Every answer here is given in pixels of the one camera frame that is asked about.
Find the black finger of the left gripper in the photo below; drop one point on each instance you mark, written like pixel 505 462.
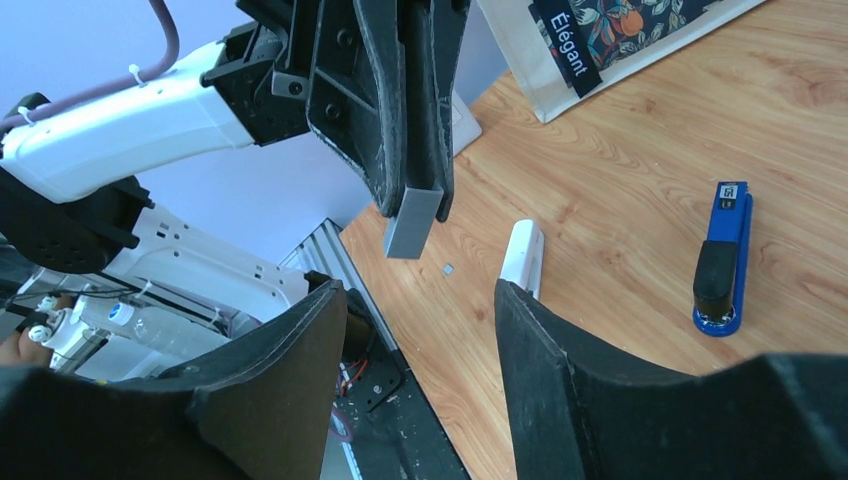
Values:
pixel 444 26
pixel 383 139

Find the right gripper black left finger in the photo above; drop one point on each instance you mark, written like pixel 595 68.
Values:
pixel 258 407

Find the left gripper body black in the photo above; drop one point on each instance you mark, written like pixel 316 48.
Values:
pixel 265 71

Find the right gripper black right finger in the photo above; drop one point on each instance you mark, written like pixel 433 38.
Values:
pixel 581 408

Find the white stapler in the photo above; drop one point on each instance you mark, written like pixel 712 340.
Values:
pixel 523 259

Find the grey staple strip piece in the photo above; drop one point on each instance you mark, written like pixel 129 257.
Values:
pixel 407 232

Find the blue stapler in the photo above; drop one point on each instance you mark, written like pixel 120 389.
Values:
pixel 721 270

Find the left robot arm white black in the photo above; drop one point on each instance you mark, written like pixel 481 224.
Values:
pixel 72 202

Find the beige canvas tote bag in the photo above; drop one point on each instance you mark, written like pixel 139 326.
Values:
pixel 562 52

